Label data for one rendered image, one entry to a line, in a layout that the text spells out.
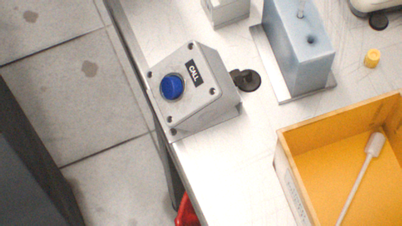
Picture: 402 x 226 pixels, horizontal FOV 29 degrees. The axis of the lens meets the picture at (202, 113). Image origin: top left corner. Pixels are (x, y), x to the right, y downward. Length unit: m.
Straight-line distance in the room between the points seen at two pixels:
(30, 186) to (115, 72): 0.78
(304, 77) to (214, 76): 0.10
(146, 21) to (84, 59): 0.98
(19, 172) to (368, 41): 0.49
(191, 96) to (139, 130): 1.01
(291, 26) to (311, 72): 0.05
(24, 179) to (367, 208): 0.49
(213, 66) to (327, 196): 0.18
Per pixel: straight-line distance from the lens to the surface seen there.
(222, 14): 0.88
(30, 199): 1.18
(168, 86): 0.80
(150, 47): 0.90
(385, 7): 0.92
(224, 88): 0.80
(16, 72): 1.91
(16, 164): 1.04
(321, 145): 0.84
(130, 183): 1.76
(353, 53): 0.91
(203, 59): 0.80
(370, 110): 0.80
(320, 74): 0.83
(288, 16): 0.81
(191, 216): 1.29
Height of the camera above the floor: 1.68
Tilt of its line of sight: 68 degrees down
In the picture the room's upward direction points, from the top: 3 degrees counter-clockwise
